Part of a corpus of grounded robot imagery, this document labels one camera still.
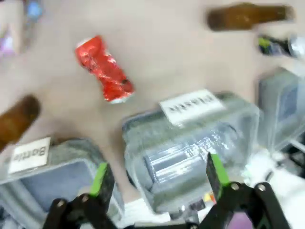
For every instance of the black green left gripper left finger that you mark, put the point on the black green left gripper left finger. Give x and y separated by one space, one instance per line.
100 190

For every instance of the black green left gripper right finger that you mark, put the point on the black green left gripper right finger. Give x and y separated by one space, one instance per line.
221 188

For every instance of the brown glass bottle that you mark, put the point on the brown glass bottle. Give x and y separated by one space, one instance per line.
16 119
243 15

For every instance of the small blue-capped plastic bottle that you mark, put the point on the small blue-capped plastic bottle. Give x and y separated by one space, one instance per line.
14 35

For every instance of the grey fabric bottle basket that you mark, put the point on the grey fabric bottle basket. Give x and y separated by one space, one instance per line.
69 152

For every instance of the grey fabric plastic basket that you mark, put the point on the grey fabric plastic basket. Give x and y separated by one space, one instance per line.
143 124

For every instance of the grey fabric can basket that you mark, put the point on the grey fabric can basket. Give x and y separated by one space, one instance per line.
281 100

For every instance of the black Pepsi can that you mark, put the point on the black Pepsi can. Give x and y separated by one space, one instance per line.
274 46

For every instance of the large clear plastic bottle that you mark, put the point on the large clear plastic bottle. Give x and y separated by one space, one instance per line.
171 162

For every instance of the white Bottle paper label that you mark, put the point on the white Bottle paper label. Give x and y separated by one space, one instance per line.
29 155

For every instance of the white Plastic paper label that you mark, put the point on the white Plastic paper label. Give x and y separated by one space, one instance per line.
190 107

